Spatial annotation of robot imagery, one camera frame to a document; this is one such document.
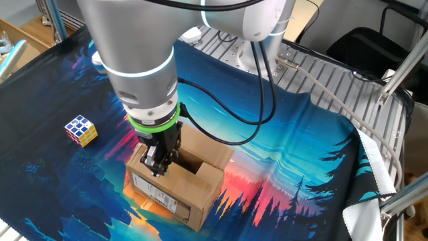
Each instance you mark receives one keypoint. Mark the landscape print tablecloth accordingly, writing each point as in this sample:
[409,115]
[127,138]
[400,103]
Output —
[301,150]

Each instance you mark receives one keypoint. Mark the brown cardboard box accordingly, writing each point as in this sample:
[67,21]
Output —
[187,190]
[33,50]

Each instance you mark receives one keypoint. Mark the flat brown cardboard box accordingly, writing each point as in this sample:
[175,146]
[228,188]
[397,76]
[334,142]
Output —
[33,50]

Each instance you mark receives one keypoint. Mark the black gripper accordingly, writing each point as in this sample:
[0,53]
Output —
[164,139]

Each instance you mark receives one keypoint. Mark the Rubik's cube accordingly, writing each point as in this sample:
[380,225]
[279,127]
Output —
[82,132]

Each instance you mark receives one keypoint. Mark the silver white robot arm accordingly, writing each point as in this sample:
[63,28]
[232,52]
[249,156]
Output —
[140,50]

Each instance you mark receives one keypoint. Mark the silver metal tube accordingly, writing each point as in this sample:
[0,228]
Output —
[13,58]

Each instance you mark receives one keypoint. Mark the aluminium frame post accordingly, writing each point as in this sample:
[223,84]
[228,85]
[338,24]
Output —
[408,197]
[57,20]
[401,72]

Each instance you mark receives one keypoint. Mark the white power adapter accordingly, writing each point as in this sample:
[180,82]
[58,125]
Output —
[388,74]

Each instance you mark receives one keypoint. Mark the black office chair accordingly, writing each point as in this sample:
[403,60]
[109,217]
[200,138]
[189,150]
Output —
[368,50]

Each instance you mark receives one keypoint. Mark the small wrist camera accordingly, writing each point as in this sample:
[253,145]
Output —
[101,69]

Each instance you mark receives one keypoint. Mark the silver camera mount bracket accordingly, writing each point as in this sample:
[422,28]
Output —
[97,58]

